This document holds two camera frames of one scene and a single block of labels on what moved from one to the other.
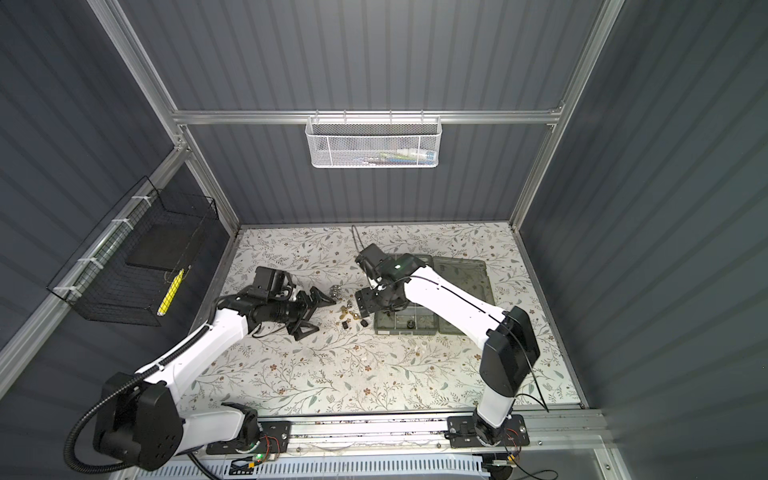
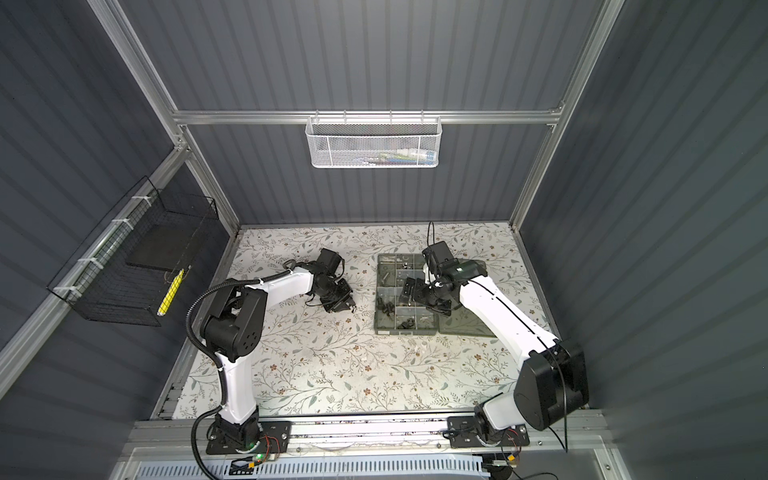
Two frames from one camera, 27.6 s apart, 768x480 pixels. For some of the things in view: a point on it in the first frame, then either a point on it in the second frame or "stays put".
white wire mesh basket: x=374 y=142 stays put
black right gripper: x=366 y=304 to x=416 y=296
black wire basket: x=127 y=271 stays put
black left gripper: x=296 y=327 to x=343 y=304
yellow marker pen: x=174 y=285 stays put
